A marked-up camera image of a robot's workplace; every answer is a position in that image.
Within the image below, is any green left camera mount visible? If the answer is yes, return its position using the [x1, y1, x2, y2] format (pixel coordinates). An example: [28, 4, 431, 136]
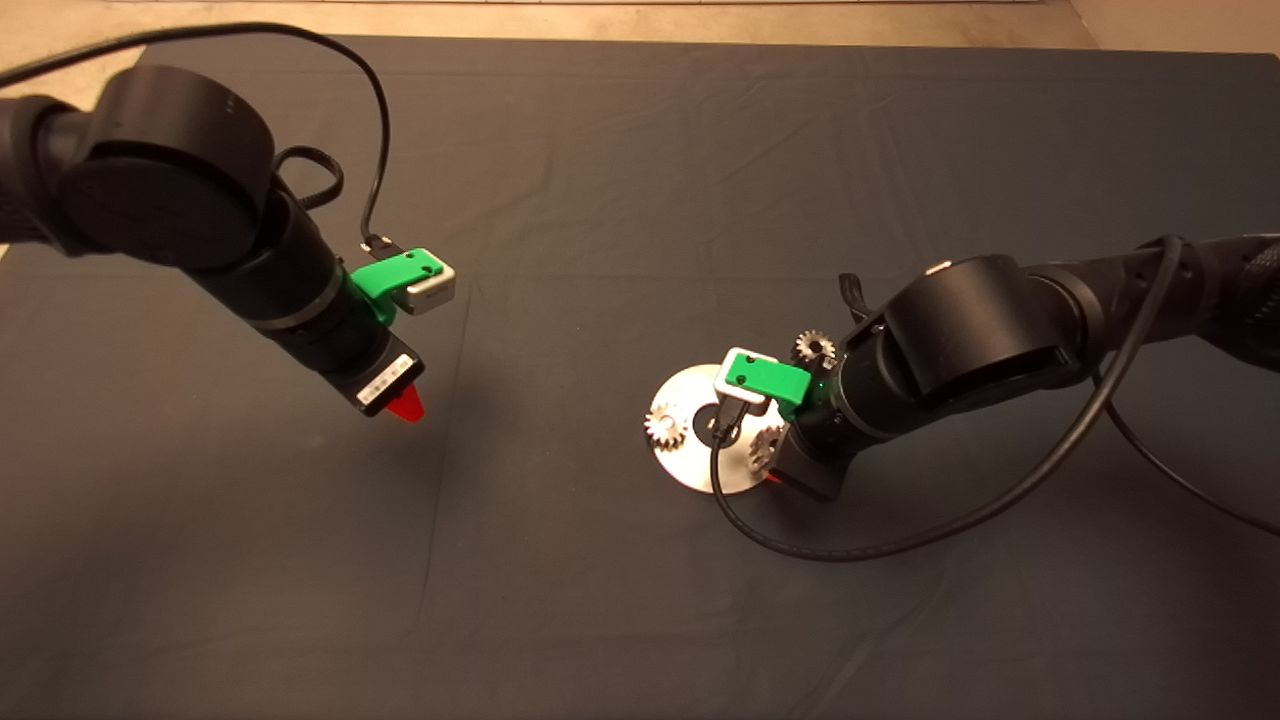
[350, 249, 445, 327]

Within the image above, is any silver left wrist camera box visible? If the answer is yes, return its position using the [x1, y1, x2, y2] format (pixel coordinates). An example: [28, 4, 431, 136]
[400, 252, 458, 317]

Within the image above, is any short black ribbed cable loop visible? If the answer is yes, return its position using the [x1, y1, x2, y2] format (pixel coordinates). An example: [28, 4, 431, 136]
[274, 146, 345, 212]

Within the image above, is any bright steel planetary gear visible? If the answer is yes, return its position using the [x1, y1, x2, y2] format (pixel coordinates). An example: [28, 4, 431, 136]
[644, 404, 690, 452]

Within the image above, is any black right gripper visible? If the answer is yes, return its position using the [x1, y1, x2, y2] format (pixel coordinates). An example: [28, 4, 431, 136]
[765, 430, 853, 504]

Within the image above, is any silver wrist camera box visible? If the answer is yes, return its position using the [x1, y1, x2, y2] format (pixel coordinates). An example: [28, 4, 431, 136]
[400, 252, 458, 317]
[711, 346, 780, 415]

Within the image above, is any dark grey table cloth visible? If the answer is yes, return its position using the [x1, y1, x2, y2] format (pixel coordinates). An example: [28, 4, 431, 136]
[0, 30, 1280, 720]

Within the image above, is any thick black right camera cable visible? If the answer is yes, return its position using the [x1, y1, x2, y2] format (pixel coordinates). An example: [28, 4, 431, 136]
[709, 235, 1187, 564]

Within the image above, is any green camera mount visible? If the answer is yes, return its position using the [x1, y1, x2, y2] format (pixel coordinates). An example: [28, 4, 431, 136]
[725, 352, 814, 421]
[350, 249, 445, 327]

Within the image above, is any round metal carrier plate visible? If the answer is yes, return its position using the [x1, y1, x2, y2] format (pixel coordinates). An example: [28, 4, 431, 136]
[647, 363, 791, 497]

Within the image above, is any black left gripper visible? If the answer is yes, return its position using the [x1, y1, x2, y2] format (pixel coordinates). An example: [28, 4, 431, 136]
[335, 330, 427, 424]

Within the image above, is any thin black left camera cable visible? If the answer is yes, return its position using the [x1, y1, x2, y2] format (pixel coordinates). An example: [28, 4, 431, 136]
[0, 22, 407, 257]

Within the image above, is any green right camera mount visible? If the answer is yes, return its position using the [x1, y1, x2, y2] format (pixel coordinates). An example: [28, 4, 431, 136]
[725, 352, 814, 421]

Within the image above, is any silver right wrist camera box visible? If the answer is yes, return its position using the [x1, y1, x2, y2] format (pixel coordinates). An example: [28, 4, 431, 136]
[711, 346, 780, 415]

